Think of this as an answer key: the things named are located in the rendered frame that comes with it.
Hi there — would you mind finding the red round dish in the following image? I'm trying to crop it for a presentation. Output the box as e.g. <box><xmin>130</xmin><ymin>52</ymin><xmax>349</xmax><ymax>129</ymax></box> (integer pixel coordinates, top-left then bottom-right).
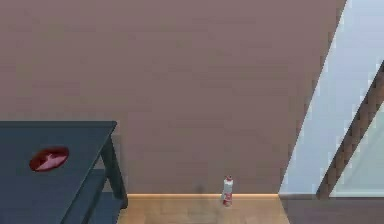
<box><xmin>29</xmin><ymin>146</ymin><xmax>70</xmax><ymax>173</ymax></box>

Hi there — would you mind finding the large glass window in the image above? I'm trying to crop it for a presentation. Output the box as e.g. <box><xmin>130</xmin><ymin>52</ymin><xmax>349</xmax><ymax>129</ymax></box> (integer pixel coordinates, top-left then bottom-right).
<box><xmin>278</xmin><ymin>0</ymin><xmax>384</xmax><ymax>200</ymax></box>

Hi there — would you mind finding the white and red bottle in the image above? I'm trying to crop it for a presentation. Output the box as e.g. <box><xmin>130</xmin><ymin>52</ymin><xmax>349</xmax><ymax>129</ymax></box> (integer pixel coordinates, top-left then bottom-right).
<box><xmin>221</xmin><ymin>175</ymin><xmax>235</xmax><ymax>208</ymax></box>

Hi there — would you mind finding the dark blue table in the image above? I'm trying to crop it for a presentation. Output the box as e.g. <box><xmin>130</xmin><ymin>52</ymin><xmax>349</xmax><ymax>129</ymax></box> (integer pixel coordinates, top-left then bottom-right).
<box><xmin>0</xmin><ymin>120</ymin><xmax>129</xmax><ymax>224</ymax></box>

